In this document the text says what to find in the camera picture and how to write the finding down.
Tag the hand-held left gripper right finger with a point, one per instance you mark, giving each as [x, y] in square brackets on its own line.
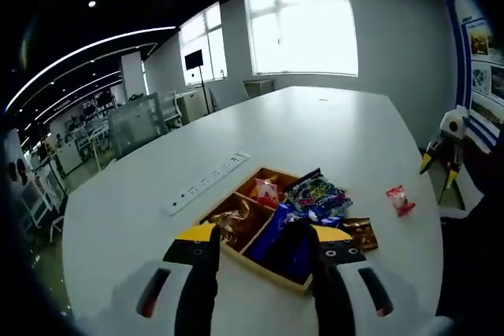
[338, 251]

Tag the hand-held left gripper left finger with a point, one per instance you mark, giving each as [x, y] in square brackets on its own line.
[197, 257]

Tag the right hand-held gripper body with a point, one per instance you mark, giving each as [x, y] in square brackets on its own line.
[453, 125]

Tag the gold mixed nuts packet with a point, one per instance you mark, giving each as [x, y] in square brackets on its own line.
[232, 222]
[361, 233]

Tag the pink marshmallow packet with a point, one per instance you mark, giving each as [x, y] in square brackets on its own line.
[401, 201]
[265, 191]

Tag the colourful QQ candy packet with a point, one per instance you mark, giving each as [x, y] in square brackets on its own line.
[319, 194]

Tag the wooden divided container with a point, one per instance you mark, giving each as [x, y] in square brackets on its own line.
[275, 277]

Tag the person's black shirt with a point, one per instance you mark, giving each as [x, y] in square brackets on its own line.
[484, 214]

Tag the grey mesh partition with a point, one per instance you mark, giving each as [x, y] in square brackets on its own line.
[136, 123]

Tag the white chair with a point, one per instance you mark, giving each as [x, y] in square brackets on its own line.
[173, 105]

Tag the white cabinet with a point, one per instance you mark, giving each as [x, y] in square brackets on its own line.
[191, 104]

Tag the large window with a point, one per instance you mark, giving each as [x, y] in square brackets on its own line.
[303, 25]

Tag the black screen on stand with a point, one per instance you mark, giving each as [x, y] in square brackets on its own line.
[193, 60]

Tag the small window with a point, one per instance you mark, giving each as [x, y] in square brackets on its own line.
[204, 52]

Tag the curved ceiling light strip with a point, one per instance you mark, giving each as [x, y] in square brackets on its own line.
[90, 49]

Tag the blue white wall poster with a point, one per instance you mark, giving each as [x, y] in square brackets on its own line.
[478, 60]

